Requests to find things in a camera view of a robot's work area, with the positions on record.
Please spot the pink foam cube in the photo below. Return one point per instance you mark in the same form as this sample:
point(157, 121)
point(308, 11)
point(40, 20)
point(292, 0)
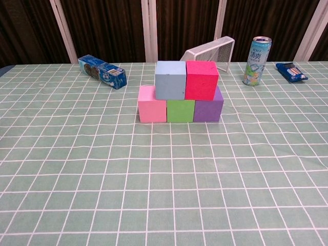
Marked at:
point(152, 110)

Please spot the dark blue cookie packet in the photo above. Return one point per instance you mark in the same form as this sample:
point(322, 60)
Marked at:
point(292, 72)

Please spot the white metal frame post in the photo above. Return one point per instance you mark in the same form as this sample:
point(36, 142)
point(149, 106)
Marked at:
point(220, 20)
point(64, 30)
point(149, 30)
point(314, 30)

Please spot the green foam cube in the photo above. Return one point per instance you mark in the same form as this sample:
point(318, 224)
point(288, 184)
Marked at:
point(180, 111)

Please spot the green checked tablecloth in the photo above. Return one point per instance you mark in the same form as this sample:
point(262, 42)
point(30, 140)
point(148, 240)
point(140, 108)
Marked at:
point(164, 179)

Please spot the long blue cookie box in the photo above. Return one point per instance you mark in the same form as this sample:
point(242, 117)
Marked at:
point(105, 71)

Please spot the red foam cube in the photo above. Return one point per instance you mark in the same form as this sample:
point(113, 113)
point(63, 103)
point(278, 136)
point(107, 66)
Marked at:
point(201, 82)

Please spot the green white drink can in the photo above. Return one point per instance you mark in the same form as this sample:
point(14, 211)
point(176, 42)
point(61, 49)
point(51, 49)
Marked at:
point(256, 64)

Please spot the purple foam cube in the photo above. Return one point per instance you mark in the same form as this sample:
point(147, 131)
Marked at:
point(207, 111)

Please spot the light blue foam cube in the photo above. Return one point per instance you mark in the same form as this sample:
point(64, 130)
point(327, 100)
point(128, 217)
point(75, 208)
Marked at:
point(170, 82)

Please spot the black pleated curtain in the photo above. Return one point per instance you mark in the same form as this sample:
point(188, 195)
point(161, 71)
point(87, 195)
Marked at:
point(110, 28)

